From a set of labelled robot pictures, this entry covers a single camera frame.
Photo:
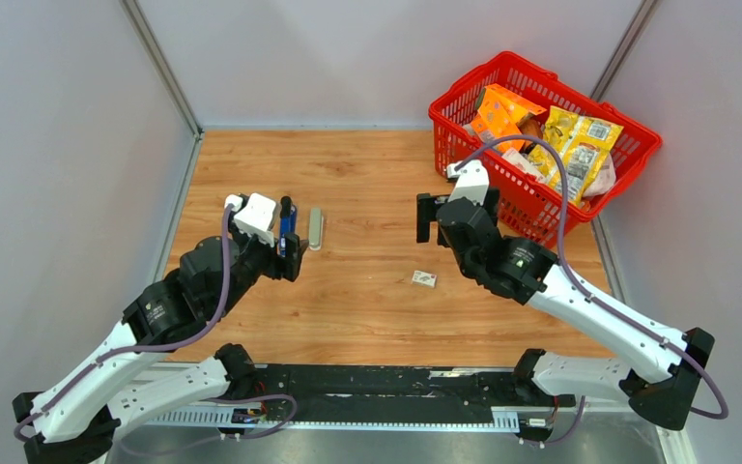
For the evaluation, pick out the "grey white stapler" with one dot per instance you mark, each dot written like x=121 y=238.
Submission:
x=316 y=228

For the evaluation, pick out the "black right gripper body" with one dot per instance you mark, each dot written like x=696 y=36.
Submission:
x=466 y=261

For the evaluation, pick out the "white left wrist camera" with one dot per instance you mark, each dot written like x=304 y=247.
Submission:
x=253 y=215

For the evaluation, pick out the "white bread package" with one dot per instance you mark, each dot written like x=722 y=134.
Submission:
x=518 y=160

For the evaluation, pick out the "orange carton box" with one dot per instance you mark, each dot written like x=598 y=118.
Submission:
x=501 y=112

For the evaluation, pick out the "yellow crisps bag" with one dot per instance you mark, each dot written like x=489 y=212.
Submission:
x=588 y=165

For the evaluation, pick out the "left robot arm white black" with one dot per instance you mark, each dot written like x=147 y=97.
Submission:
x=98 y=404

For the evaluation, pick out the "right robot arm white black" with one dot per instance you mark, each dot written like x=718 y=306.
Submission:
x=654 y=368

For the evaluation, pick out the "aluminium slotted rail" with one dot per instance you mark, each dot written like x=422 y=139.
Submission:
x=253 y=415

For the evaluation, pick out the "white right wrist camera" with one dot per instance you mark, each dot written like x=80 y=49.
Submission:
x=471 y=181

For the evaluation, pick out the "white staple box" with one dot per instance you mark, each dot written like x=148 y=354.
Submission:
x=424 y=279

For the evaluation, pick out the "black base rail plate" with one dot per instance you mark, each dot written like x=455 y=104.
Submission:
x=388 y=394

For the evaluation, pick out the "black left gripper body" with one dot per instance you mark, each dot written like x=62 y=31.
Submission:
x=260 y=258

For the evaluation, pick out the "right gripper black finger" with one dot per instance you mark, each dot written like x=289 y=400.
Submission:
x=491 y=204
x=427 y=206

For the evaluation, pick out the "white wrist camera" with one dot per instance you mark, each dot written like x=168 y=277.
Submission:
x=253 y=215
x=471 y=181

